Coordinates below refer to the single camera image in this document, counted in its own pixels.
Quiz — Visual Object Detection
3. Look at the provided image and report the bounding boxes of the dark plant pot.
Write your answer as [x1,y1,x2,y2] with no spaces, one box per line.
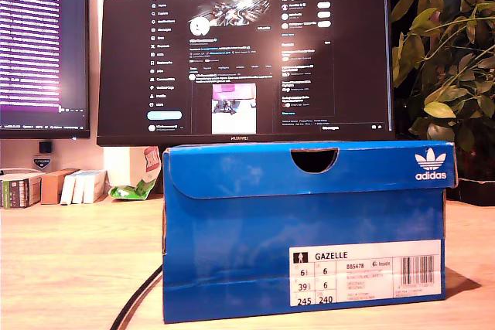
[450,148,495,206]

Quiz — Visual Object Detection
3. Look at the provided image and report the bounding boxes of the brown cardboard box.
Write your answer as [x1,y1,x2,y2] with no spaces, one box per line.
[39,168,80,206]

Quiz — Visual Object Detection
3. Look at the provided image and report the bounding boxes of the blue adidas shoebox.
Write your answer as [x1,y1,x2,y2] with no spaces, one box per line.
[161,140,459,325]

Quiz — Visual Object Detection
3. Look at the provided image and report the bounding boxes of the dark green printed box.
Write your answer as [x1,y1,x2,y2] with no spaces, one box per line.
[0,170,43,209]

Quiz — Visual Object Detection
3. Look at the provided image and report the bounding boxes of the black cable on table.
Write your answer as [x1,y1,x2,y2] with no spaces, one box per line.
[110,267,164,330]

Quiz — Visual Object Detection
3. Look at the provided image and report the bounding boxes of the shield shaped badge sticker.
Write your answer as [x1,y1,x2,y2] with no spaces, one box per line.
[32,155,53,171]

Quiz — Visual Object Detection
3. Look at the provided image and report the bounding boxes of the red and white packet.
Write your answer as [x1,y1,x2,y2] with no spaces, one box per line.
[143,146,162,183]

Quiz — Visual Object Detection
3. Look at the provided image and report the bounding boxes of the white monitor stand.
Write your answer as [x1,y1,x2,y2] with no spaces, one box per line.
[103,146,131,188]

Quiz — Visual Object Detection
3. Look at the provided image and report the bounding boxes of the green leafy houseplant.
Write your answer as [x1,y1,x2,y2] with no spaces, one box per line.
[391,0,495,153]

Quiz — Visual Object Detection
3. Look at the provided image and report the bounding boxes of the green snack bag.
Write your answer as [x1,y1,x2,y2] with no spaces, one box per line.
[108,175,159,200]

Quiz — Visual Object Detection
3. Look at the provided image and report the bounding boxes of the white slim box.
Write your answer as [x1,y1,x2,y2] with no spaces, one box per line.
[83,169,108,204]
[60,171,78,206]
[72,171,90,205]

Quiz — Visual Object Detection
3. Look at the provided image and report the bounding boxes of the large black computer monitor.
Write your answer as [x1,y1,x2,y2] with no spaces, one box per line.
[96,0,398,148]

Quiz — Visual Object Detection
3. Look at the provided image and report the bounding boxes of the small black computer monitor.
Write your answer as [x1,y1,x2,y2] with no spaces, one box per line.
[0,0,92,141]

